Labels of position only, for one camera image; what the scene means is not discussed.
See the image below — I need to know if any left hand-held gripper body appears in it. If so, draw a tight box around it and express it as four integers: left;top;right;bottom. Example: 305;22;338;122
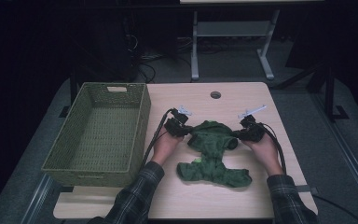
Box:
163;105;194;138

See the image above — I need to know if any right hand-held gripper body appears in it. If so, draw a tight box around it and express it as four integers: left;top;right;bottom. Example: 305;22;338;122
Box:
237;105;268;143

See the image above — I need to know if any green fleece garment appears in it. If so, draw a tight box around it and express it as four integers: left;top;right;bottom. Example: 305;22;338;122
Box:
176;119;254;189

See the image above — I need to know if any green woven basket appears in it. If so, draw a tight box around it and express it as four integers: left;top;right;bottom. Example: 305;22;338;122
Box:
41;81;152;189

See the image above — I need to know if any person's left hand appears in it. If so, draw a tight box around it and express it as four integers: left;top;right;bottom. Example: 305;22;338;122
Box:
150;129;185;166

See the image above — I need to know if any person's right hand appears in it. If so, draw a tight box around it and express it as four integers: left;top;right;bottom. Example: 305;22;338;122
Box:
241;132;284;177

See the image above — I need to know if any black metal stand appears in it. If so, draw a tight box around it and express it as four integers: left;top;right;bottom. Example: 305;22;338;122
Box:
273;60;351;123

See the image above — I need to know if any bundle of floor cables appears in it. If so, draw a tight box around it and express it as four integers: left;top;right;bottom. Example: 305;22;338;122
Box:
124;34;194;84

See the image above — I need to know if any grey cable strap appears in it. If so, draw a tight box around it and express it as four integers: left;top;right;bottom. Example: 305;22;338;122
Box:
294;184;319;196

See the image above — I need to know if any grey metal frame table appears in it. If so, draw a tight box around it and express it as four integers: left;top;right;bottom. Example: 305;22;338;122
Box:
179;0;324;82

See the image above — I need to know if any aluminium frame rail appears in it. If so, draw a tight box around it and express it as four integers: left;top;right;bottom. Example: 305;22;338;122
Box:
310;92;358;207
21;173;54;224

